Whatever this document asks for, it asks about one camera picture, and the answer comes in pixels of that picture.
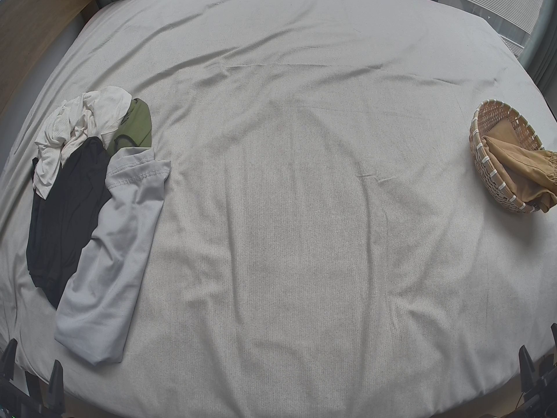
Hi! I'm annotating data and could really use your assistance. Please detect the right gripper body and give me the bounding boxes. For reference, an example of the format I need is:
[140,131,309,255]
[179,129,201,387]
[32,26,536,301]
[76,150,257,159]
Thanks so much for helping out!
[521,355,557,418]

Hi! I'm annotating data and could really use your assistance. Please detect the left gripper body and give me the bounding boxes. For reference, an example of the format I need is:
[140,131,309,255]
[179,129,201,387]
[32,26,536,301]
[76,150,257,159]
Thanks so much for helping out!
[0,380,67,418]

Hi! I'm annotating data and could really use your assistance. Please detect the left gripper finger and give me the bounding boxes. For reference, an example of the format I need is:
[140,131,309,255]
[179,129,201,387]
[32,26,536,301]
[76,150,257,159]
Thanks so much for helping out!
[46,359,66,413]
[0,339,18,383]

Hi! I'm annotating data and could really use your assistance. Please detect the tan shorts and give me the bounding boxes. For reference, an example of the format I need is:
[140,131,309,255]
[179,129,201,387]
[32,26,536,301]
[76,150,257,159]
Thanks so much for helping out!
[482,120,557,213]

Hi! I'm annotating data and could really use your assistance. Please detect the pale grey garment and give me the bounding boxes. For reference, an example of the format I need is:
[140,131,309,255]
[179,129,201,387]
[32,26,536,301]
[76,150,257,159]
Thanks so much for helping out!
[54,146,171,367]

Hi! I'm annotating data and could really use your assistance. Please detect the black garment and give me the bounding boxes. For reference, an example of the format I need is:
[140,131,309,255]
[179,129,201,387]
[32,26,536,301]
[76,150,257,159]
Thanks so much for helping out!
[25,136,115,309]

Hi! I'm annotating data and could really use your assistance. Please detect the round woven basket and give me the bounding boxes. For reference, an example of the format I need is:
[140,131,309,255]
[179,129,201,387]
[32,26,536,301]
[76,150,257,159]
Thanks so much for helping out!
[469,99,550,214]

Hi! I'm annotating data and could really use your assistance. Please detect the green garment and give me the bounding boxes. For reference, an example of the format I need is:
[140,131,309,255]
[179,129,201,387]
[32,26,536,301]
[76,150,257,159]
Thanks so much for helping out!
[106,97,153,156]

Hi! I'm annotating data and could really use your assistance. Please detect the white garment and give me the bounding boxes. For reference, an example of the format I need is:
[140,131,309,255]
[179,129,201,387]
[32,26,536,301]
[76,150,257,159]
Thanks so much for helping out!
[33,86,134,199]

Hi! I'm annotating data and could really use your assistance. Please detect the bed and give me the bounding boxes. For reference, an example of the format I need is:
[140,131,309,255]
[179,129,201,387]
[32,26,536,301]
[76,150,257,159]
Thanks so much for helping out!
[0,0,557,418]

